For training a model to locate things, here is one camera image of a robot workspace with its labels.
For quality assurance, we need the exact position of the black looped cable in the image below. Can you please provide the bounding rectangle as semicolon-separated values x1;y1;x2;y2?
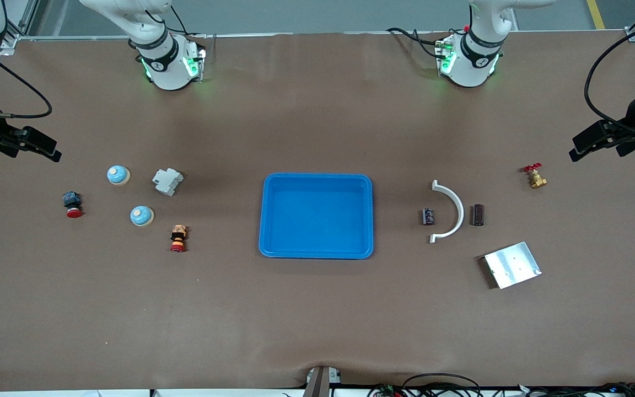
403;373;481;397

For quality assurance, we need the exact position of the blue plastic tray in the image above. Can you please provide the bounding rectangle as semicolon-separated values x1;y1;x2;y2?
259;173;374;260

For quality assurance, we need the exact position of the white curved plastic bracket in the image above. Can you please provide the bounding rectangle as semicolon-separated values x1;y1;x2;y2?
429;180;465;244

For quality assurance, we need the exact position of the black arm base cable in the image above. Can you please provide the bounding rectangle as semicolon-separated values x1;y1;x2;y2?
155;4;208;40
386;26;450;61

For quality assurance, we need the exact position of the brass valve red handle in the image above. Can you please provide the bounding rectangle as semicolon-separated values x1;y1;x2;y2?
521;163;548;190

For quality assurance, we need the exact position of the green lit base connector panel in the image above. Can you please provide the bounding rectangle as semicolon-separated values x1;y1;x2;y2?
184;47;207;83
436;34;456;75

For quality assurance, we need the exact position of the red pushbutton black body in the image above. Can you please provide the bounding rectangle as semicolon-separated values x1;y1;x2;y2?
62;191;83;219

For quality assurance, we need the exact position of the silver metal plate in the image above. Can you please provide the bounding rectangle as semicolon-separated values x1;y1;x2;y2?
483;242;542;289

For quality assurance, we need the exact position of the black cable bundle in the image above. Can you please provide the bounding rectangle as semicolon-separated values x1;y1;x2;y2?
516;382;635;397

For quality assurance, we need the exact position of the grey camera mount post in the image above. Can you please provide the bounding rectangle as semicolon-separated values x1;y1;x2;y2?
302;366;341;397

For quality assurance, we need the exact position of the emergency stop button orange body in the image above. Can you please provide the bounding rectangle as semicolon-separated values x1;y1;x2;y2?
170;224;189;253

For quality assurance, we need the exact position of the white circuit breaker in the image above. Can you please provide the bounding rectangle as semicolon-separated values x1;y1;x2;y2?
152;168;184;197

